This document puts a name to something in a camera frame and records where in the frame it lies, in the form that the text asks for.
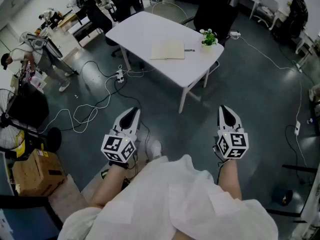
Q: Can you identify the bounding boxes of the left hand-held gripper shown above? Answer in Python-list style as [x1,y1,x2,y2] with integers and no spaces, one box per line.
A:
[100,106,141,163]

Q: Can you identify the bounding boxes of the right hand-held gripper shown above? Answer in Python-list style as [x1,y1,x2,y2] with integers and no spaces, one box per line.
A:
[216,105,249,160]

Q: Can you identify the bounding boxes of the notebook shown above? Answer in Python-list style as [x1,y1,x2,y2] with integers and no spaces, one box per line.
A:
[150,40,196,61]

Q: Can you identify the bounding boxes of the person's right forearm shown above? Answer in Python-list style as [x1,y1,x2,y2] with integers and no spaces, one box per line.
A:
[216,158,243,201]

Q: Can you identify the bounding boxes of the person's left forearm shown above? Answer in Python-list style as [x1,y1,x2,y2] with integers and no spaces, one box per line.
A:
[89,161,129,209]

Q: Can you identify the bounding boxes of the white shoe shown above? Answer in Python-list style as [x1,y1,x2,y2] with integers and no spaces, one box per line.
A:
[149,140,163,160]

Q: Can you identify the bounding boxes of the person's white dress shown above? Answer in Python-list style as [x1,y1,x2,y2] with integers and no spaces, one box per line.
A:
[57,154,279,240]

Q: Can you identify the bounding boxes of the potted artificial flower plant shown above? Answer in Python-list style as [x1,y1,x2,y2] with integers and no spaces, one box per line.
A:
[199,28,219,54]

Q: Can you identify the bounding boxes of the black box case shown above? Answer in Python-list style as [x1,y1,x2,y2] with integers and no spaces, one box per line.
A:
[7,83,50,130]

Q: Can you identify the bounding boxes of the brown cardboard box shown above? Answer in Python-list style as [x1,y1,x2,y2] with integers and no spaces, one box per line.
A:
[11,148,67,198]

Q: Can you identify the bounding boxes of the black office chair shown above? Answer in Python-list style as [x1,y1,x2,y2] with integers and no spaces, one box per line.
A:
[84,0,122,58]
[181,0,240,48]
[109,0,145,23]

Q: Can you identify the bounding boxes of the black floor fan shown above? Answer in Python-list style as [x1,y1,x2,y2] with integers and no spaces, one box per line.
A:
[0,88,63,160]

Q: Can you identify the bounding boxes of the white equipment rack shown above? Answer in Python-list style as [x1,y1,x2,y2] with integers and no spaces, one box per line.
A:
[291,163,320,240]

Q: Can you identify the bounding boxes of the black jacket pile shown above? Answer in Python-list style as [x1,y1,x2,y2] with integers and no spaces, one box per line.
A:
[272,0,309,45]

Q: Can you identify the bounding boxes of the blue grey panel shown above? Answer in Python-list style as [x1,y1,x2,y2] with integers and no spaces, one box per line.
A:
[0,195,64,240]

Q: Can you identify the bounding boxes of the white floor cable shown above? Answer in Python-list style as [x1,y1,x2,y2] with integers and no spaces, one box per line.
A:
[38,63,156,135]

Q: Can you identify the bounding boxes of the black wrist strap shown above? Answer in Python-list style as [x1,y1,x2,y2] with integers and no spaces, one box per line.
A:
[108,159,130,170]

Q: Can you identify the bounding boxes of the black floor cable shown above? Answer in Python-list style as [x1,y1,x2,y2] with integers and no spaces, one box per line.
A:
[77,60,151,160]

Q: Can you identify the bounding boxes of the black metal frame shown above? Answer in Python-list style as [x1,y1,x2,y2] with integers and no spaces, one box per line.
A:
[264,163,319,219]

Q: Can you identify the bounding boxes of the round wire rack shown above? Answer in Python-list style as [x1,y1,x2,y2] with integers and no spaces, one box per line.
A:
[151,1,188,26]

